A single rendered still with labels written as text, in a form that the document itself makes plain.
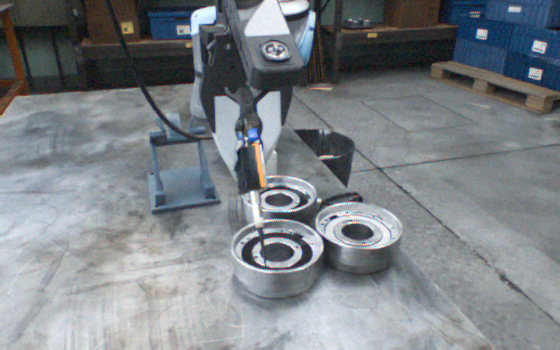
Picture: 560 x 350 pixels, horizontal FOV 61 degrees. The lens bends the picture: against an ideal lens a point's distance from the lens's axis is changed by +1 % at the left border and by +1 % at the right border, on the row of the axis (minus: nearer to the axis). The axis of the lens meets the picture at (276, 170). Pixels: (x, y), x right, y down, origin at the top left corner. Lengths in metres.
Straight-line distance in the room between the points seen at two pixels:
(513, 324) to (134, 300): 1.47
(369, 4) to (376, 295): 4.63
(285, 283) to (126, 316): 0.17
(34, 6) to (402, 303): 4.03
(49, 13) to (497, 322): 3.76
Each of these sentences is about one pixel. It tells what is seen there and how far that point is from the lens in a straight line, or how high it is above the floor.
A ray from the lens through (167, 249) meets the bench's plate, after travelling 0.61.
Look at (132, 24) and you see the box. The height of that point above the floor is 0.59.
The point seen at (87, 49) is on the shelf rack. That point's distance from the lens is 3.97.
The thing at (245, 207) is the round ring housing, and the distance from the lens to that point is 0.62.
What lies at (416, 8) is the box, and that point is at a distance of 4.73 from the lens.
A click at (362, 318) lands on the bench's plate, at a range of 0.51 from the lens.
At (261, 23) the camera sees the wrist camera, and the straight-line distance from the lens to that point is 0.43.
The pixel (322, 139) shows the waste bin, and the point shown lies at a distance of 2.05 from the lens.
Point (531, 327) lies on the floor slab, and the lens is 1.85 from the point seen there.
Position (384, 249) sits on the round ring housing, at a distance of 0.55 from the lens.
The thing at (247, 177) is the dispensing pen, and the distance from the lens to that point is 0.49.
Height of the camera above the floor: 1.15
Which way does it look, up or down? 26 degrees down
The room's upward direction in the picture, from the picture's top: straight up
